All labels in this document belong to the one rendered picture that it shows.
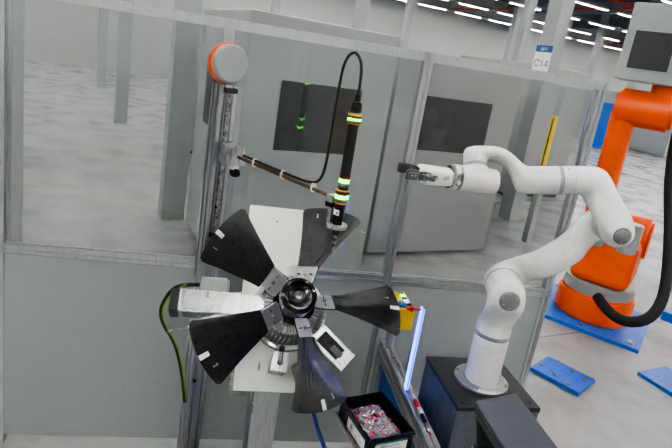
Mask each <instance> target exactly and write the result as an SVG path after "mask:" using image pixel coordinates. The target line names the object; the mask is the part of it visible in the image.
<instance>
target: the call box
mask: <svg viewBox="0 0 672 448"><path fill-rule="evenodd" d="M394 294H395V296H396V298H397V301H403V299H402V297H401V296H400V294H399V292H394ZM405 303H406V302H405ZM408 307H410V306H408V305H407V303H406V307H400V306H399V308H400V314H401V327H400V329H402V330H411V327H412V323H413V318H414V313H415V311H414V310H413V312H411V311H409V310H407V309H405V308H408Z"/></svg>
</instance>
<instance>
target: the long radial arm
mask: <svg viewBox="0 0 672 448"><path fill-rule="evenodd" d="M265 296H266V295H259V294H246V293H232V292H219V291H206V290H192V289H180V296H179V303H178V315H179V317H180V318H195V319H201V318H203V317H208V316H213V315H217V314H222V313H227V312H228V314H229V315H231V314H237V313H242V312H248V311H253V310H261V309H262V308H264V306H263V304H264V303H265V302H264V300H265V299H266V298H265Z"/></svg>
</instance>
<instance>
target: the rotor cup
mask: <svg viewBox="0 0 672 448"><path fill-rule="evenodd" d="M298 292H300V293H302V298H301V299H298V298H296V294H297V293H298ZM275 300H277V302H278V304H279V307H280V310H281V313H282V316H283V321H282V323H284V324H286V325H290V326H295V324H294V320H293V319H296V318H307V319H308V320H309V319H310V317H311V316H312V315H313V313H314V310H315V305H316V302H317V291H316V289H315V287H314V285H313V284H312V283H311V282H310V281H308V280H307V279H304V278H293V279H290V280H289V281H287V282H286V283H285V284H284V285H283V287H282V289H281V290H280V291H279V293H278V294H277V295H276V297H273V301H272V302H274V301H275ZM282 305H283V306H284V307H283V309H282V308H281V307H282ZM303 314H305V315H304V316H302V315H303ZM301 316H302V317H301Z"/></svg>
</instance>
